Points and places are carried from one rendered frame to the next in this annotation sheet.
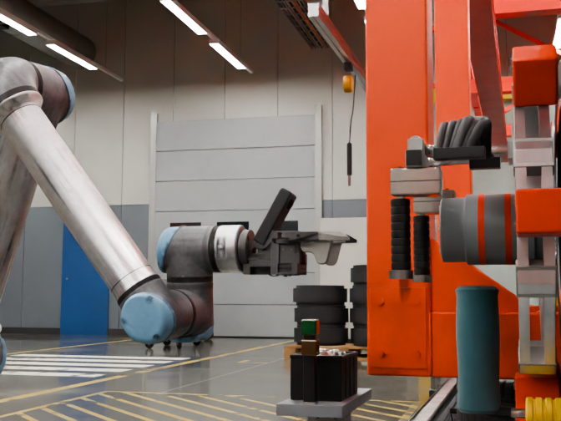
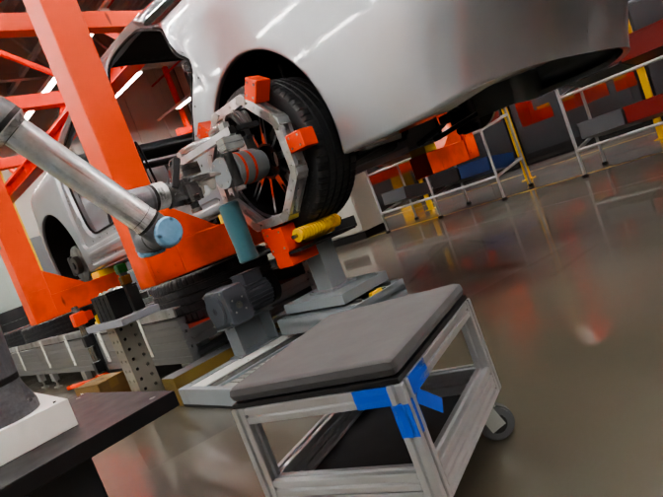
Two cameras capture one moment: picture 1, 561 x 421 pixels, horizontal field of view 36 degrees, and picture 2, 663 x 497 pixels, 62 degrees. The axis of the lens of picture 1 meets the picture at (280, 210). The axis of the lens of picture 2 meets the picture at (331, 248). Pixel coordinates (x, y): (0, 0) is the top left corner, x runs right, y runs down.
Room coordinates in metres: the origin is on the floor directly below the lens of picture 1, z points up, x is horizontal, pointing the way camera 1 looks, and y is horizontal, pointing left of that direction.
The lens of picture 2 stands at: (0.29, 1.42, 0.59)
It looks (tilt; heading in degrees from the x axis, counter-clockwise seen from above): 4 degrees down; 301
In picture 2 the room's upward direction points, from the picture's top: 21 degrees counter-clockwise
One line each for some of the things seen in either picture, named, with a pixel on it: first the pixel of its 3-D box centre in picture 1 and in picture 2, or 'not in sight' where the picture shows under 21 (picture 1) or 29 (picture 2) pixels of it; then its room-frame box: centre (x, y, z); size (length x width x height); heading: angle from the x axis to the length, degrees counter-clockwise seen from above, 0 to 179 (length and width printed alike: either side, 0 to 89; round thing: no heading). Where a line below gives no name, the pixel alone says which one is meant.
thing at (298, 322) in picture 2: not in sight; (340, 307); (1.62, -0.66, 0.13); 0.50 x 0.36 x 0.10; 164
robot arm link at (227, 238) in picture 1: (233, 248); (160, 195); (1.65, 0.09, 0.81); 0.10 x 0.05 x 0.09; 164
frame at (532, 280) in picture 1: (533, 228); (254, 165); (1.67, -0.49, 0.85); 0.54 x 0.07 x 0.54; 164
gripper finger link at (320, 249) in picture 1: (323, 248); (211, 180); (1.57, -0.08, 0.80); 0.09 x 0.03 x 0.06; 58
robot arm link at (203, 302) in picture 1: (187, 308); (148, 237); (1.68, 0.18, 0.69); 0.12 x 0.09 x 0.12; 160
